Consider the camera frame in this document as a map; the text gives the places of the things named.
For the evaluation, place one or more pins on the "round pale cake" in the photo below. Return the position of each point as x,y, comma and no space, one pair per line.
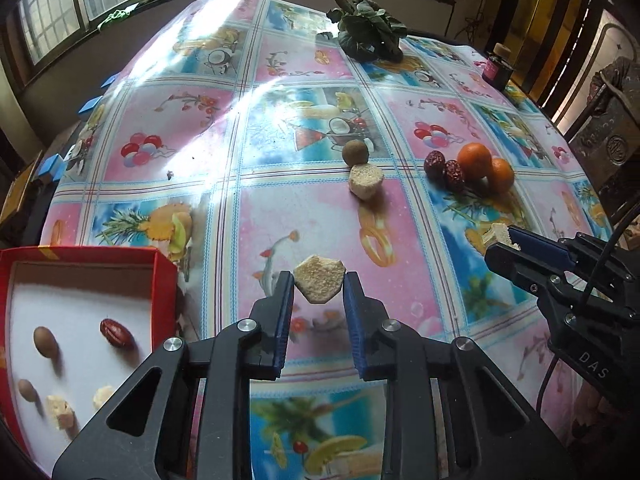
366,180

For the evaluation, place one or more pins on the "orange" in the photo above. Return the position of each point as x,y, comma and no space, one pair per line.
501,175
474,161

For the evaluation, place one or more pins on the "dark jar with cork lid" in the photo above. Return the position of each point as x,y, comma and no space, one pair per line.
495,70

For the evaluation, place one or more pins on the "dark green leafy vegetable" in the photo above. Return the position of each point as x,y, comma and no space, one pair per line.
370,30

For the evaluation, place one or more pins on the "hexagonal sesame biscuit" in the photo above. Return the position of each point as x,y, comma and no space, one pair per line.
320,277

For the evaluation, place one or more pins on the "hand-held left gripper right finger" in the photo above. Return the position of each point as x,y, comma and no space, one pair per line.
352,330

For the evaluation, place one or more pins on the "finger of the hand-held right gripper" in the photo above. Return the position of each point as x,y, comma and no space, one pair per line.
537,247
510,265

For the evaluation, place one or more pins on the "pale cake piece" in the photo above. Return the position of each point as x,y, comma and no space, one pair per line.
102,396
60,410

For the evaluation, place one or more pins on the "wooden armchair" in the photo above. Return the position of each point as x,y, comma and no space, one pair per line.
20,185

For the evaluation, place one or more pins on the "green rag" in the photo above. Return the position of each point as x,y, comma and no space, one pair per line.
114,16

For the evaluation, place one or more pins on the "small blue box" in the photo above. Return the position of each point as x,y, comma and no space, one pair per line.
90,105
50,165
109,81

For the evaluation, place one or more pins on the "peeled sugarcane piece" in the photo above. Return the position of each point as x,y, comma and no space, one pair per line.
502,234

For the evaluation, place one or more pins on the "carved wooden chair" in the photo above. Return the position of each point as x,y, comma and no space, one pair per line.
615,147

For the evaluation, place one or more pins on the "brown longan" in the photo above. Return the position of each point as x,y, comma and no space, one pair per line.
44,341
27,390
356,152

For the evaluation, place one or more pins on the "fruit print tablecloth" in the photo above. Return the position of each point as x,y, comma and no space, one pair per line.
300,210

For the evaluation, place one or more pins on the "red cardboard box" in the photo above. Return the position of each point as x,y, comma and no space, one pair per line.
75,290

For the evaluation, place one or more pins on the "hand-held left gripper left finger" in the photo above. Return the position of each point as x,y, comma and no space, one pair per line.
286,320

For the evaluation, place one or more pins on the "dried red date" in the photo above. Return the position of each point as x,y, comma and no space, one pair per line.
434,162
117,333
454,174

